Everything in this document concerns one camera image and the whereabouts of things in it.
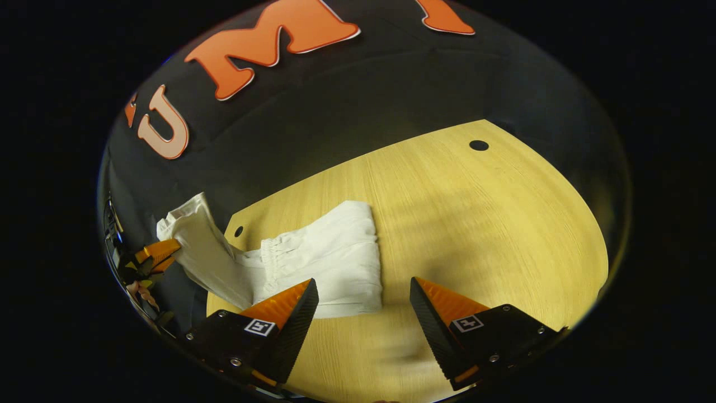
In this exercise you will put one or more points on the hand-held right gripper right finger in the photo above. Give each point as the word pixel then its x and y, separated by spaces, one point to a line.
pixel 433 336

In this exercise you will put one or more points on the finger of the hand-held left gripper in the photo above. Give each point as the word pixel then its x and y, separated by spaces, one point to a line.
pixel 159 252

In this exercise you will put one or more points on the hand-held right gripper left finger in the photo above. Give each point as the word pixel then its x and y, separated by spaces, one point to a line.
pixel 293 336

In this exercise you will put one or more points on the white jeans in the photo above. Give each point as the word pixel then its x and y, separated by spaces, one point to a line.
pixel 330 252

